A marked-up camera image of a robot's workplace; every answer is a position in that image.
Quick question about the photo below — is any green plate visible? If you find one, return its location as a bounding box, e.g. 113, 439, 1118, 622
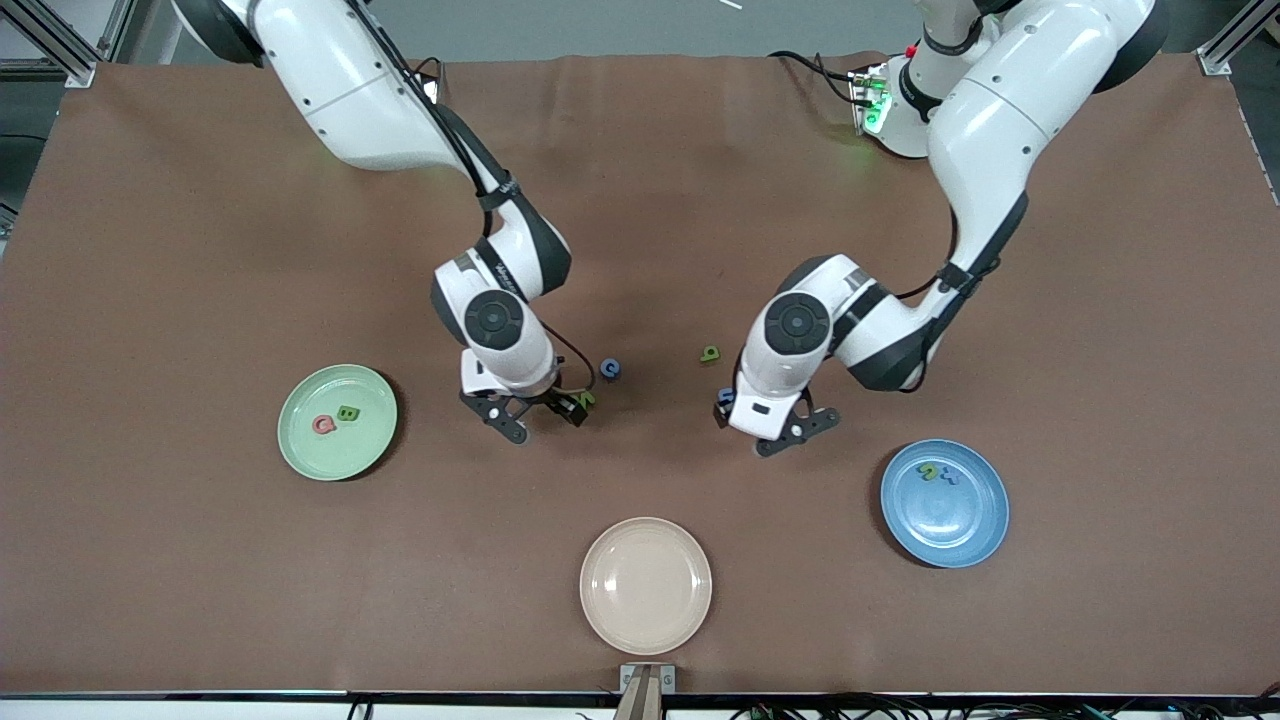
277, 364, 399, 482

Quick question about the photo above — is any aluminium frame profile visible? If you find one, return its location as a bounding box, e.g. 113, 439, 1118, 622
0, 0, 101, 89
1198, 0, 1280, 77

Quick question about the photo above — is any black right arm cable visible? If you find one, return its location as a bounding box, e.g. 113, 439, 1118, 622
545, 322, 598, 396

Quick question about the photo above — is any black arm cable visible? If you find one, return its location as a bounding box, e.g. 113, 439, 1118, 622
893, 205, 963, 393
545, 322, 598, 396

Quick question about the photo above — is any blue plate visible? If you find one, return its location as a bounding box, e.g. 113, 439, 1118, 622
880, 439, 1011, 570

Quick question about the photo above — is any black left base cable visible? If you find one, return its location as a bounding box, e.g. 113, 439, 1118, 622
768, 50, 871, 106

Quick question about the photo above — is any brown table cover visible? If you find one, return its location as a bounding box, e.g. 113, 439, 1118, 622
0, 52, 1280, 696

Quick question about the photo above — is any beige plate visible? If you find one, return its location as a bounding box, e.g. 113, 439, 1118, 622
579, 516, 713, 657

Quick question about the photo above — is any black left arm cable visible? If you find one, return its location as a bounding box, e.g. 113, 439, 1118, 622
893, 205, 963, 393

